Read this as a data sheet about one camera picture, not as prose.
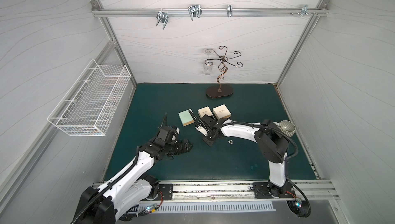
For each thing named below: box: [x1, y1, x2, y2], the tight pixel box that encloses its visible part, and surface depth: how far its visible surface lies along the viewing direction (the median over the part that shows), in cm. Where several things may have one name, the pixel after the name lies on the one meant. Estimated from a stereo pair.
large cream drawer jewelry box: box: [212, 104, 232, 121], surface depth 103 cm
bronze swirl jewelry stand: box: [204, 45, 244, 99], surface depth 111 cm
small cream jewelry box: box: [198, 105, 213, 119], surface depth 103 cm
